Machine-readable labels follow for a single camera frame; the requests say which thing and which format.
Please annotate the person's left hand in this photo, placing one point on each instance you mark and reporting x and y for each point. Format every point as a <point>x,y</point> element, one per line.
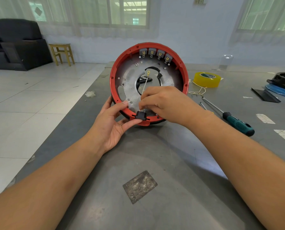
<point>106,134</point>

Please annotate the person's right hand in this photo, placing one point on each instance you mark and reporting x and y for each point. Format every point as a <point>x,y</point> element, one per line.
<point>176,105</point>

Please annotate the small black plug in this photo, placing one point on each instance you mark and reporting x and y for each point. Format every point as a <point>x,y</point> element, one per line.
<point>141,115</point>

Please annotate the black metal round plate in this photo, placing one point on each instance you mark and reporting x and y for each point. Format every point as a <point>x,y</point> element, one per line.
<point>130,79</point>

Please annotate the dark green black screwdriver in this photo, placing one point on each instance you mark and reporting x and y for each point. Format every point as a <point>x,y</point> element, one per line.
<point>240,126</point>

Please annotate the person's left forearm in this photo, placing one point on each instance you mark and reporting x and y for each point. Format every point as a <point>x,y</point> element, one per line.
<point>42,189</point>

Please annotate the person's right forearm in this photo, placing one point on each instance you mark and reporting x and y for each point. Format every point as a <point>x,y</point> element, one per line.
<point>247,165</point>

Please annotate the yellow tape roll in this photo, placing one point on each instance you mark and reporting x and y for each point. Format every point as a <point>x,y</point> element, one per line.
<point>205,83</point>

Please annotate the black bit set case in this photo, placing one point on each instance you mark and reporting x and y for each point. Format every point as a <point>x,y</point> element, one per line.
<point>143,80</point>

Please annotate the clear acrylic stand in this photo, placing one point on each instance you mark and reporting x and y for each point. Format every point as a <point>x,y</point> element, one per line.
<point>223,67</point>

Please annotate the black flat plate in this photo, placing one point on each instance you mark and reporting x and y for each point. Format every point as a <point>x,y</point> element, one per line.
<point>265,95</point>

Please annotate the wooden stool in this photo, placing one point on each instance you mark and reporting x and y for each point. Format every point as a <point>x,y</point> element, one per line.
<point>60,45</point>

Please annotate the wide sheer curtain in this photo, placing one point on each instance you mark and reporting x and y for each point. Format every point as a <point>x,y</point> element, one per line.
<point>92,32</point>

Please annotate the wide window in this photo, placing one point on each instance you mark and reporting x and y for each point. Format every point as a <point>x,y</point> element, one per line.
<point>129,11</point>

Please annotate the narrow sheer curtain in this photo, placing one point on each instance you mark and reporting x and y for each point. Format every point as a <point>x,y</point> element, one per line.
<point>259,38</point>

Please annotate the black round housing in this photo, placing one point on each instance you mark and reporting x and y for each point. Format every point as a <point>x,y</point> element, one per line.
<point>283,82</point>

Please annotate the black armchair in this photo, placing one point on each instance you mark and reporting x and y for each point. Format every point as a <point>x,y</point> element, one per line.
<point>22,52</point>

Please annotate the narrow window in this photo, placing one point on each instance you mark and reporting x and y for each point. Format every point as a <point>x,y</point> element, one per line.
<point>266,14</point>

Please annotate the wall switch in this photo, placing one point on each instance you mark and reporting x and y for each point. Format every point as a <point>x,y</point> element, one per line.
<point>199,0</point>

